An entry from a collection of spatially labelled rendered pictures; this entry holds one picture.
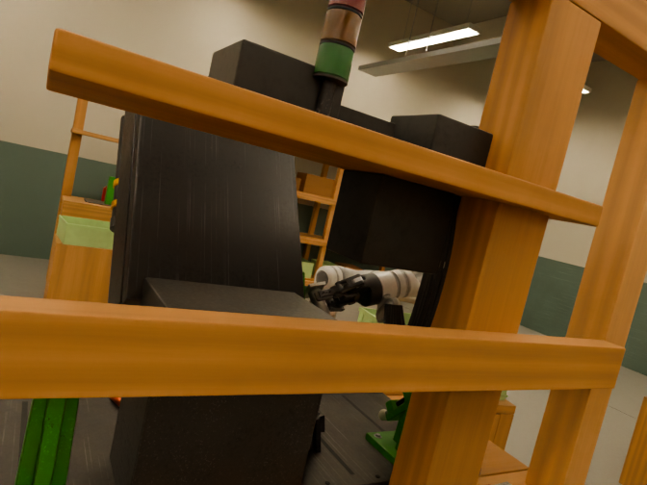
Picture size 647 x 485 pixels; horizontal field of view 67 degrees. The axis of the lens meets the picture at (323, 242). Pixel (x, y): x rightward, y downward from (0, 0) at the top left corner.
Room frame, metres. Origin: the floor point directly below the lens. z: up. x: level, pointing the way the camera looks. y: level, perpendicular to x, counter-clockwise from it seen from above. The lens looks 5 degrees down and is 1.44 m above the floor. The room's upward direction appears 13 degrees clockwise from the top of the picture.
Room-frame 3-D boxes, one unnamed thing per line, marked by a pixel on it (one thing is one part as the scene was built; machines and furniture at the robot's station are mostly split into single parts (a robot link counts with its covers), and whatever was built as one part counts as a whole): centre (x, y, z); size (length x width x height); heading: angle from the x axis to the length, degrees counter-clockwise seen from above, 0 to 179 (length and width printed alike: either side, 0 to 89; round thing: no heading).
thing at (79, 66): (0.80, -0.04, 1.52); 0.90 x 0.25 x 0.04; 121
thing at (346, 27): (0.70, 0.04, 1.67); 0.05 x 0.05 x 0.05
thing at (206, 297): (0.84, 0.11, 1.07); 0.30 x 0.18 x 0.34; 121
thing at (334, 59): (0.70, 0.04, 1.62); 0.05 x 0.05 x 0.05
